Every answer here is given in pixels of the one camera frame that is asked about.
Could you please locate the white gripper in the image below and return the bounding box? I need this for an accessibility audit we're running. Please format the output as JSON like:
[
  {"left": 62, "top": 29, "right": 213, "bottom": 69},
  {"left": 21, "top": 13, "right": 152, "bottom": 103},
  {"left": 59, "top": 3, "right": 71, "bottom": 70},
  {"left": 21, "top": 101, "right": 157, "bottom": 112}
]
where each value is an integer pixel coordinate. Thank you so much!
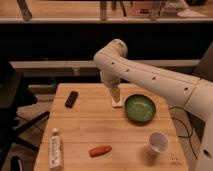
[{"left": 100, "top": 71, "right": 121, "bottom": 103}]

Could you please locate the black eraser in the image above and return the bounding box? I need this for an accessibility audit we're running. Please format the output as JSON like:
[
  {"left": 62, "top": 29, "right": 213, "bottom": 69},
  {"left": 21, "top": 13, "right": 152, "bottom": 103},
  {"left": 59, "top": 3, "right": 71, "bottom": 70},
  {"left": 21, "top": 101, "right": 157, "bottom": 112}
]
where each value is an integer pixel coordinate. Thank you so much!
[{"left": 65, "top": 91, "right": 78, "bottom": 108}]

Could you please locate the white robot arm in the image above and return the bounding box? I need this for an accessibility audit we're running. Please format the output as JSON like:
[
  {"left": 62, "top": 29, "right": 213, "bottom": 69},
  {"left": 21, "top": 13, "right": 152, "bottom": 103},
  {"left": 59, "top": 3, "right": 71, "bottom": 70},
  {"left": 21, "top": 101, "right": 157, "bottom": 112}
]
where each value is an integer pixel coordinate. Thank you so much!
[{"left": 94, "top": 39, "right": 213, "bottom": 171}]

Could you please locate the white sponge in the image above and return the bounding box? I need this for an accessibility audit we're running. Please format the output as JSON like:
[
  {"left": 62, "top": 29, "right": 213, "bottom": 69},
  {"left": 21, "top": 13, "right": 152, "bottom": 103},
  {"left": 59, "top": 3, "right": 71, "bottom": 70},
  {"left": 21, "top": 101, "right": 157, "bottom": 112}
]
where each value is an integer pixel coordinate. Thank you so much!
[{"left": 111, "top": 97, "right": 123, "bottom": 108}]

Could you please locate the green bowl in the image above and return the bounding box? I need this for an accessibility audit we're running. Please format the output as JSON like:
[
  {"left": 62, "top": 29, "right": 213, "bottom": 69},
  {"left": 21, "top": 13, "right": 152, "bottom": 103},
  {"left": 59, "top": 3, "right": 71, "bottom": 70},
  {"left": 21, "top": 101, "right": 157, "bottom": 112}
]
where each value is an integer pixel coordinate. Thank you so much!
[{"left": 124, "top": 94, "right": 156, "bottom": 123}]

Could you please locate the wooden table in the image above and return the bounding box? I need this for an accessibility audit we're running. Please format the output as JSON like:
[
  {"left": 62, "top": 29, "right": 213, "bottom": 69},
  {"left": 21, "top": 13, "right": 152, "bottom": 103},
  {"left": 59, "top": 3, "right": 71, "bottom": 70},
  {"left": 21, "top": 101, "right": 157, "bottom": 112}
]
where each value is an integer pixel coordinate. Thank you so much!
[{"left": 34, "top": 83, "right": 188, "bottom": 171}]

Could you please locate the orange carrot toy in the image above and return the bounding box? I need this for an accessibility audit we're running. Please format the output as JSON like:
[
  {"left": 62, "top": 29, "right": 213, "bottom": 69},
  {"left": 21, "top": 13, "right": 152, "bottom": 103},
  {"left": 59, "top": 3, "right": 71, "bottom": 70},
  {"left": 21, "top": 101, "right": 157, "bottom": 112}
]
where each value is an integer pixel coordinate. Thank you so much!
[{"left": 89, "top": 145, "right": 112, "bottom": 157}]

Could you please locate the clear plastic cup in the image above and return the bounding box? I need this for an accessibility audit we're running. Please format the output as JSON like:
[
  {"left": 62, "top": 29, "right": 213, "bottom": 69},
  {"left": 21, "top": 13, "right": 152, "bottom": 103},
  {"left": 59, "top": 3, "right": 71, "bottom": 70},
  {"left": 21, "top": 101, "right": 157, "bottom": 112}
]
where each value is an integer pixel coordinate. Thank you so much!
[{"left": 148, "top": 131, "right": 170, "bottom": 156}]

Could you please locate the white plastic bottle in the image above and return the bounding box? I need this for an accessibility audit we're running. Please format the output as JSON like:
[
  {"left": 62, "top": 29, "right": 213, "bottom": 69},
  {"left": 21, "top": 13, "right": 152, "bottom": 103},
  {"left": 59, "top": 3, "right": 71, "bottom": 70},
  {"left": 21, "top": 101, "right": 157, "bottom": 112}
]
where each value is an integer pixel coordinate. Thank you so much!
[{"left": 49, "top": 128, "right": 63, "bottom": 171}]

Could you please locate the black office chair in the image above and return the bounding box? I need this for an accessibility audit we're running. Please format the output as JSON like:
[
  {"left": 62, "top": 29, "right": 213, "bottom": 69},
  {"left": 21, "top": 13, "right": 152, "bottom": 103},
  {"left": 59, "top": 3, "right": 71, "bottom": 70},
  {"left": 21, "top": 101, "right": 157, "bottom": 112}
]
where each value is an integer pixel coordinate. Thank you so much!
[{"left": 0, "top": 60, "right": 50, "bottom": 171}]

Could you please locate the black cable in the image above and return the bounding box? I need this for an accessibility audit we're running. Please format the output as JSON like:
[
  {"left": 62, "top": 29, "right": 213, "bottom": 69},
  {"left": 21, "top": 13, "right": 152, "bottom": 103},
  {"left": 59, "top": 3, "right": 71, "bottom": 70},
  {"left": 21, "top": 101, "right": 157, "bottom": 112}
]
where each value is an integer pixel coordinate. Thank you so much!
[{"left": 169, "top": 105, "right": 198, "bottom": 140}]

